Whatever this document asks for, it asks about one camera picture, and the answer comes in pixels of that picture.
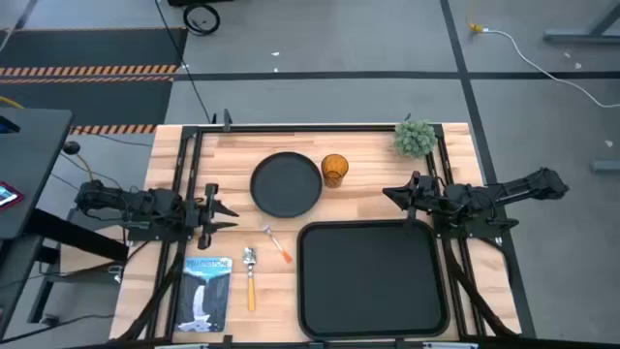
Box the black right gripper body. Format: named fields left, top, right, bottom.
left=407, top=170, right=440, bottom=225

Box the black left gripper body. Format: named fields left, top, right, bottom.
left=186, top=182, right=220, bottom=251

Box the fork with orange handle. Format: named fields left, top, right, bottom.
left=263, top=224, right=294, bottom=265

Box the round black plate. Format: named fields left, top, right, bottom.
left=249, top=151, right=324, bottom=219

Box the spoon with yellow handle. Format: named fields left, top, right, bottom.
left=242, top=246, right=258, bottom=312

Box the amber ribbed glass cup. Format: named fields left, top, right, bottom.
left=321, top=153, right=350, bottom=189

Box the black rectangular serving tray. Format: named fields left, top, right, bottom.
left=295, top=219, right=450, bottom=342

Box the small green potted plant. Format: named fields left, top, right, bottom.
left=393, top=119, right=439, bottom=159

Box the Yellowstone waterfall book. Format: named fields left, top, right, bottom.
left=172, top=256, right=233, bottom=334

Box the black hazard-striped floor mat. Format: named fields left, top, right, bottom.
left=0, top=76, right=174, bottom=136
left=0, top=26, right=189, bottom=78

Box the grey metal foot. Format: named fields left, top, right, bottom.
left=590, top=159, right=620, bottom=174

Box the black side desk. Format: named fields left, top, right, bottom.
left=0, top=107, right=130, bottom=340

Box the phone in red case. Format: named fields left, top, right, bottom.
left=0, top=181, right=24, bottom=212

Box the grey metal table base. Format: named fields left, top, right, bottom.
left=542, top=2, right=620, bottom=46

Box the dark device on desk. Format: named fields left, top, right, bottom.
left=0, top=114, right=21, bottom=135

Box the black aluminium table frame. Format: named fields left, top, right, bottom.
left=118, top=123, right=523, bottom=349

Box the long black floor cable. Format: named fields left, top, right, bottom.
left=153, top=0, right=214, bottom=125

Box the thin black floor cable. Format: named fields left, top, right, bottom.
left=0, top=313, right=115, bottom=343

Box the white floor cable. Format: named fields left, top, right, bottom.
left=483, top=28, right=620, bottom=110

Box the coiled black cable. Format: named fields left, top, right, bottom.
left=182, top=2, right=222, bottom=37

